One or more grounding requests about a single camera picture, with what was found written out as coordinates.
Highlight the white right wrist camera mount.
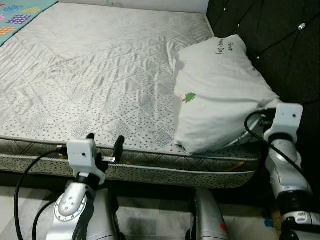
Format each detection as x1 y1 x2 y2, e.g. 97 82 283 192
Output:
263 103 304 143

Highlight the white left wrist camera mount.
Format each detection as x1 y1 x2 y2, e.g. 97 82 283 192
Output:
66 139 98 177

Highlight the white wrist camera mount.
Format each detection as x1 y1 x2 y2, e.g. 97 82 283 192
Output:
66 139 98 177
263 103 304 143

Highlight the teal blanket with colourful shapes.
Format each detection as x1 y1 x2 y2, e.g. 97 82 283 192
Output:
0 0 58 48

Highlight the silver robot leg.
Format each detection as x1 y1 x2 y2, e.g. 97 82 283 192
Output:
187 187 230 240
75 187 121 240

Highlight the grey quilted mattress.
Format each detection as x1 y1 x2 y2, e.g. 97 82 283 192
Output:
0 0 266 189

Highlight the silver right robot leg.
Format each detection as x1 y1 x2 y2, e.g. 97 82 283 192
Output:
187 187 230 240

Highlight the black tufted headboard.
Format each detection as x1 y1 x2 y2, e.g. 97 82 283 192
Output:
206 0 320 201

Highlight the white pillow with green tree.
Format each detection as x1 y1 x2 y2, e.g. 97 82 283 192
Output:
173 34 282 155

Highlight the silver left robot leg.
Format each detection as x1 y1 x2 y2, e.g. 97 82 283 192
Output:
75 187 121 240

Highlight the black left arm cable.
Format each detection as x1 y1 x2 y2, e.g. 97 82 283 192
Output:
14 147 68 240

